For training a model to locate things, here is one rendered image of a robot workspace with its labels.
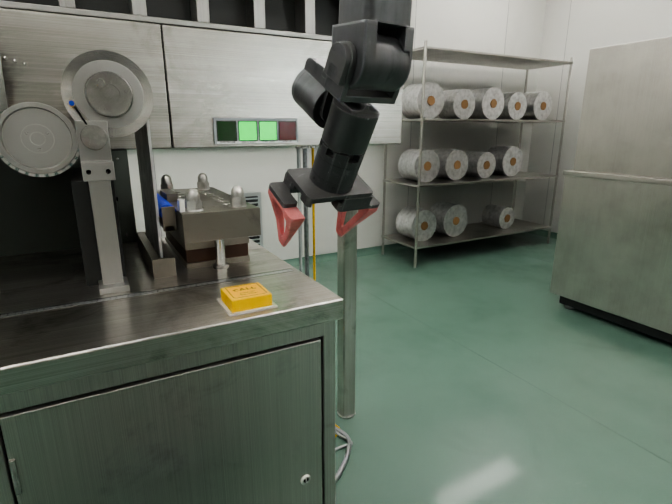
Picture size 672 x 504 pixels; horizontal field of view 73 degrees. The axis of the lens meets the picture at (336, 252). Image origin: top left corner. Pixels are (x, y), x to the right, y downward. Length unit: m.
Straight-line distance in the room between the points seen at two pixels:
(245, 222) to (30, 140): 0.40
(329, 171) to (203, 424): 0.49
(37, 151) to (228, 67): 0.58
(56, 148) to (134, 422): 0.49
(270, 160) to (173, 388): 3.19
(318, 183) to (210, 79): 0.79
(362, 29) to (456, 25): 4.50
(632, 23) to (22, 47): 4.90
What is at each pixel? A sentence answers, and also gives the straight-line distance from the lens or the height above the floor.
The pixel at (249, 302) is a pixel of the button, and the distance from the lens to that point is 0.76.
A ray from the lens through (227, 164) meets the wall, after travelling 3.75.
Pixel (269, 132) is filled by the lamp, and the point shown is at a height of 1.18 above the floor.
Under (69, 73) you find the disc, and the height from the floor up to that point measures 1.28.
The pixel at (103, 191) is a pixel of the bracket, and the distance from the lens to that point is 0.91.
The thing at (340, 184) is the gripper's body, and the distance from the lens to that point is 0.56.
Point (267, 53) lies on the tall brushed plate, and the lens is 1.38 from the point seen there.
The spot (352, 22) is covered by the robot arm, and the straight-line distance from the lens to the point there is 0.51.
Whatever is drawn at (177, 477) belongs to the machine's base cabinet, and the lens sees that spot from 0.89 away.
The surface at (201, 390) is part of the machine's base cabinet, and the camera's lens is 0.81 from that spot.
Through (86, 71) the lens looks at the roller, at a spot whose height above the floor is 1.29.
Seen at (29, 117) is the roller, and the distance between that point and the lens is 0.95.
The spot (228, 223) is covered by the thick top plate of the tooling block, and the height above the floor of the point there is 1.00.
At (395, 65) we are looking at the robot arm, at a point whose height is 1.26.
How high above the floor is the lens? 1.19
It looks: 15 degrees down
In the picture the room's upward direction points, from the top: straight up
